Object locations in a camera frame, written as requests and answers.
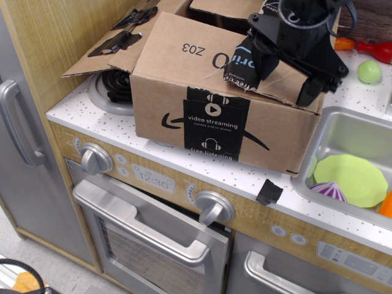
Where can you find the orange toy carrot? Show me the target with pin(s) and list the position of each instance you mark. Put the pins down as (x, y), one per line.
(344, 44)

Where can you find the orange toy vegetable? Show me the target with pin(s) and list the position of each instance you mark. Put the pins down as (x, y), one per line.
(386, 207)

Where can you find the silver fridge door handle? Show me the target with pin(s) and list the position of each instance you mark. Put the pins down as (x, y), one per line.
(9, 115)

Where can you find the silver right oven knob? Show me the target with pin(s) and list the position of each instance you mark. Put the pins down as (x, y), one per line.
(213, 207)

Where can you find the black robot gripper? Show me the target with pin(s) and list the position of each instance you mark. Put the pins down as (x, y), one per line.
(299, 35)

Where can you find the black tape piece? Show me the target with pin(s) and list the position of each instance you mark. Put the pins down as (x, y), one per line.
(269, 193)

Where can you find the silver toy stove burner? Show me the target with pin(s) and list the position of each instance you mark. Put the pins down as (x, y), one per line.
(111, 91)

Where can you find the green toy plate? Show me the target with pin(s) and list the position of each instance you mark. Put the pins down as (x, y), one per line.
(362, 183)

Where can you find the silver oven knob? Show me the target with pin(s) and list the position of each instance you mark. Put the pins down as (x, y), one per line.
(94, 159)
(213, 207)

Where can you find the orange object bottom left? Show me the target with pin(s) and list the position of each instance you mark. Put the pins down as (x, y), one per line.
(25, 282)

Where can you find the silver left oven knob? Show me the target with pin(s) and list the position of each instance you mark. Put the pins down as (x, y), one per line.
(94, 159)

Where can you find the silver toy sink basin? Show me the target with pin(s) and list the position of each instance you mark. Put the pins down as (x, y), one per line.
(343, 131)

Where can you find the silver oven door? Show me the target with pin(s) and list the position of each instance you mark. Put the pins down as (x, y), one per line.
(146, 244)

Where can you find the large cardboard shipping box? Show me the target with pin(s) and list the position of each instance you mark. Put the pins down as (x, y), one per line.
(181, 98)

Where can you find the silver dishwasher door handle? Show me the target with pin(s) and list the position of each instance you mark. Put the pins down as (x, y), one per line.
(254, 268)

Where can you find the green toy ball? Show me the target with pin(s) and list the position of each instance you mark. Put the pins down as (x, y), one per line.
(369, 72)

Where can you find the purple toy onion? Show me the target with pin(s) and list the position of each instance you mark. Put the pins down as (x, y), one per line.
(330, 189)

